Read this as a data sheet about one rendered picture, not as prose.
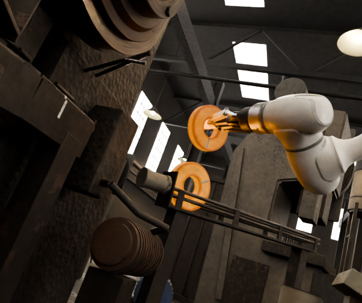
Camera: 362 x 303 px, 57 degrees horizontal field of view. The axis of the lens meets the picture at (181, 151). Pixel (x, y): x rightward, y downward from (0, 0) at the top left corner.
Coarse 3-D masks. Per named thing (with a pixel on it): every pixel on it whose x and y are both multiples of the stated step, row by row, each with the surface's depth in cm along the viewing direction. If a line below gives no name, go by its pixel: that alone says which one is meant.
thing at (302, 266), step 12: (168, 216) 100; (180, 216) 99; (180, 228) 99; (168, 240) 96; (168, 252) 96; (300, 252) 134; (168, 264) 96; (288, 264) 136; (300, 264) 133; (156, 276) 93; (288, 276) 134; (300, 276) 133; (144, 288) 93; (156, 288) 93; (300, 288) 132; (144, 300) 91; (156, 300) 93
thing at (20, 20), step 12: (0, 0) 22; (12, 0) 27; (24, 0) 27; (36, 0) 28; (0, 12) 24; (12, 12) 27; (24, 12) 27; (0, 24) 26; (12, 24) 25; (24, 24) 27; (12, 36) 26
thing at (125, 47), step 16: (64, 0) 70; (80, 0) 67; (80, 16) 72; (96, 16) 71; (96, 32) 73; (112, 32) 77; (160, 32) 98; (112, 48) 79; (128, 48) 85; (144, 48) 92
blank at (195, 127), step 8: (192, 112) 108; (200, 112) 106; (208, 112) 108; (192, 120) 105; (200, 120) 106; (192, 128) 105; (200, 128) 106; (192, 136) 106; (200, 136) 106; (216, 136) 110; (224, 136) 112; (200, 144) 106; (208, 144) 108; (216, 144) 110
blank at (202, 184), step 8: (176, 168) 101; (184, 168) 102; (192, 168) 103; (200, 168) 105; (184, 176) 101; (192, 176) 104; (200, 176) 105; (208, 176) 107; (176, 184) 99; (200, 184) 105; (208, 184) 107; (176, 192) 99; (192, 192) 107; (200, 192) 105; (208, 192) 107; (200, 200) 105; (184, 208) 101; (192, 208) 103
